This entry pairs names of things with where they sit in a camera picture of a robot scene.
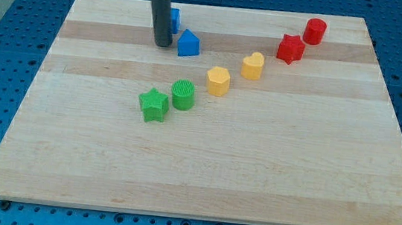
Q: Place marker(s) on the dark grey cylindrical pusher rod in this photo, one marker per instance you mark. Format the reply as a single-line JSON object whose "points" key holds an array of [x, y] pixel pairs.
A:
{"points": [[162, 22]]}

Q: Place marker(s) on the blue cube block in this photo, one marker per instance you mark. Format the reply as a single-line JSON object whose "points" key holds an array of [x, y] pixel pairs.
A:
{"points": [[175, 20]]}

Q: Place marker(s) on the blue triangular block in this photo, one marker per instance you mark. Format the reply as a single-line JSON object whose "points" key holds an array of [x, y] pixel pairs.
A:
{"points": [[188, 44]]}

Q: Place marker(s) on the yellow hexagon block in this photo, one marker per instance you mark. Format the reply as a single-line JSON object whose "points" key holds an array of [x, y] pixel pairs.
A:
{"points": [[218, 81]]}

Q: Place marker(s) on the green cylinder block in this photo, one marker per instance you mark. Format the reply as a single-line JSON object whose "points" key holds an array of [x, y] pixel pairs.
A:
{"points": [[183, 92]]}

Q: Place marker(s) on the green star block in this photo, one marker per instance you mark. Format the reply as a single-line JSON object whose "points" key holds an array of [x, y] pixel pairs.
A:
{"points": [[154, 105]]}

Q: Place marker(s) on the yellow heart block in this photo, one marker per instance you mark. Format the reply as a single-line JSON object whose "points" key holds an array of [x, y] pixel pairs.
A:
{"points": [[252, 66]]}

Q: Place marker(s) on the red star block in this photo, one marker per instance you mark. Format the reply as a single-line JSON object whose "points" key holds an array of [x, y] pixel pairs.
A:
{"points": [[290, 49]]}

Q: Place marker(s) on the red cylinder block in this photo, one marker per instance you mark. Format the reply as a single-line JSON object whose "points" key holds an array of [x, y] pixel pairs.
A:
{"points": [[314, 31]]}

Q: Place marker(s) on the light wooden board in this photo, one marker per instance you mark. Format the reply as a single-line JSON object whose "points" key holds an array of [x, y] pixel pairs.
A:
{"points": [[314, 142]]}

